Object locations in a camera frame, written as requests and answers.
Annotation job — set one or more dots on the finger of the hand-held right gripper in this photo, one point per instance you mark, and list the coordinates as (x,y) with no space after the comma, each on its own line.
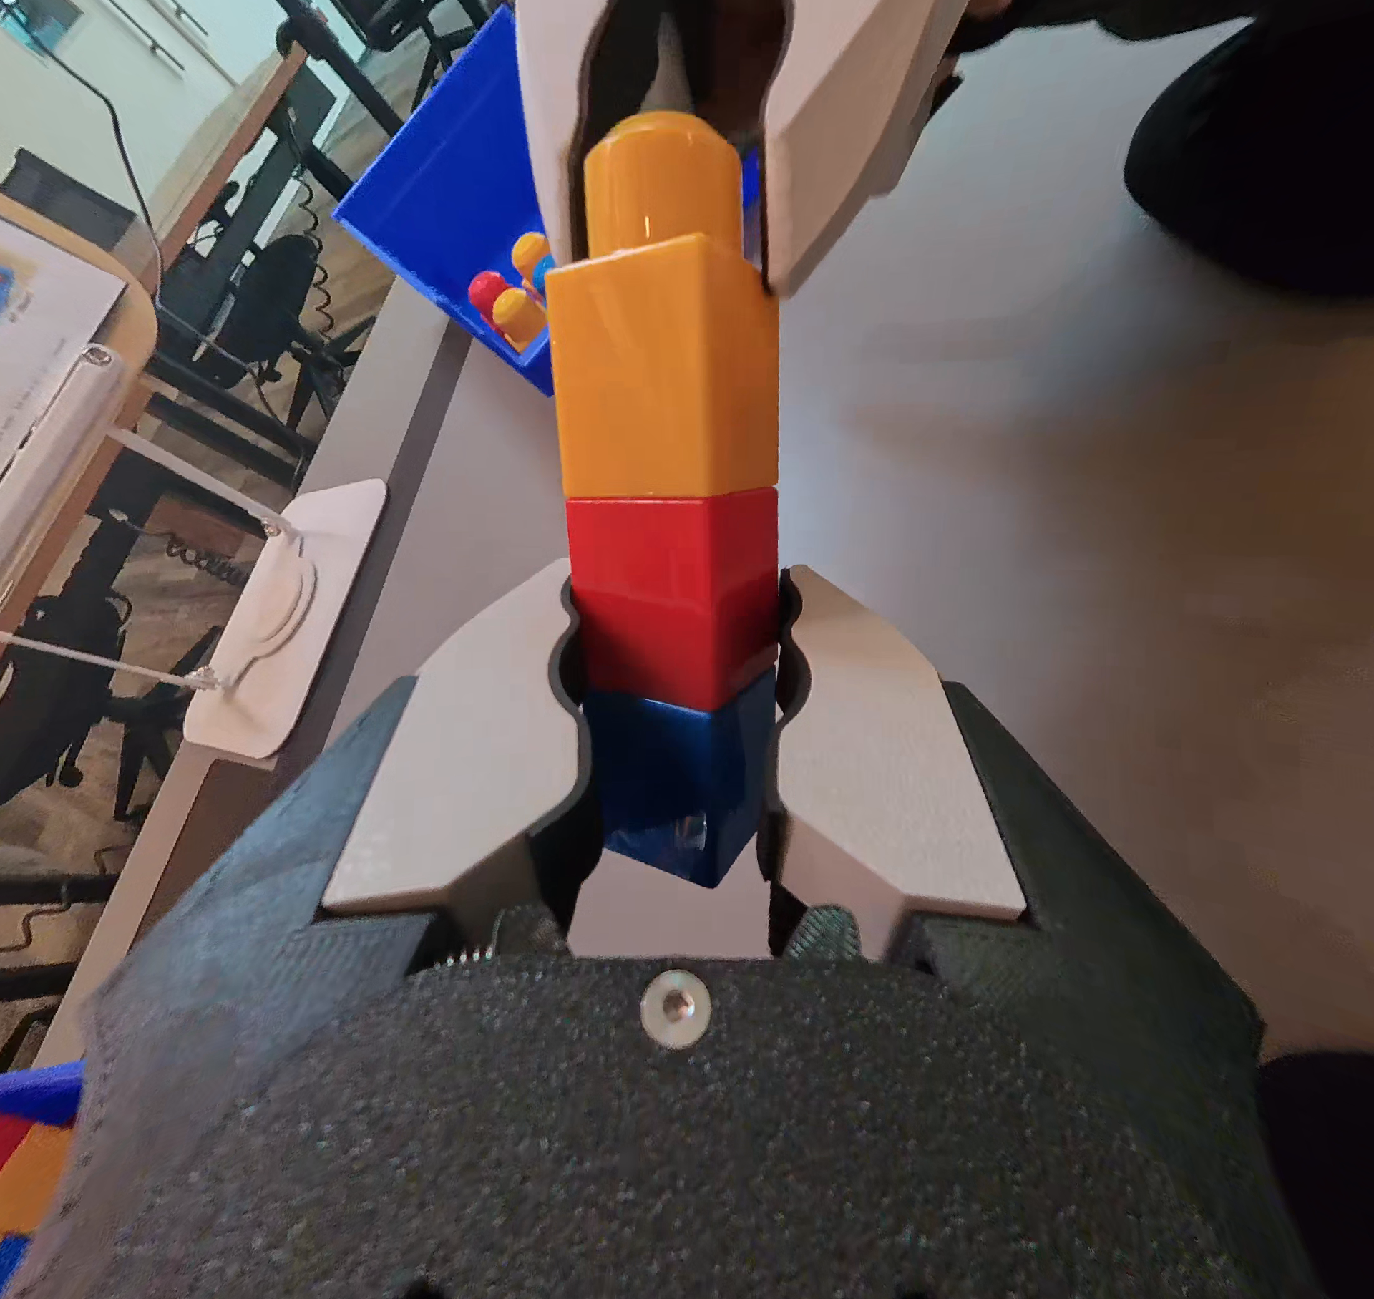
(861,66)
(554,51)

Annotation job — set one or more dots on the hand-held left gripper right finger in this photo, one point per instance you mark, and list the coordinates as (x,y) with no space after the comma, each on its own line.
(893,773)

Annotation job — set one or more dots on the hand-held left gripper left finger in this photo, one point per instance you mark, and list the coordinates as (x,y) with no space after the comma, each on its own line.
(463,773)

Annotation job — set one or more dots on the blue plastic bin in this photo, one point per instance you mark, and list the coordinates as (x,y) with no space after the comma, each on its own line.
(44,1085)
(452,174)

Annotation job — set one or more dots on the yellow mega block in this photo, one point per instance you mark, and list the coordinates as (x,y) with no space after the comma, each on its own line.
(521,323)
(664,353)
(530,250)

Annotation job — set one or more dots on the blue mega block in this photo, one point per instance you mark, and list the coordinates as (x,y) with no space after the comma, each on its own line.
(545,275)
(676,773)

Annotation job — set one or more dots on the wooden-edged desk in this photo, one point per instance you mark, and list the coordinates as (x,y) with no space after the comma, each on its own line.
(237,140)

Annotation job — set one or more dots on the black office chair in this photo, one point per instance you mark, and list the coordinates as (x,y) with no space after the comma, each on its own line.
(51,677)
(266,291)

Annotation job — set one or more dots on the black textured pad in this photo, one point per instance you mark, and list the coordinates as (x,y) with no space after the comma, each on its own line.
(1268,174)

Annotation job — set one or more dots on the printed instruction sheet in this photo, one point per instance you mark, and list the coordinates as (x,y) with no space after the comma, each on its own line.
(51,353)

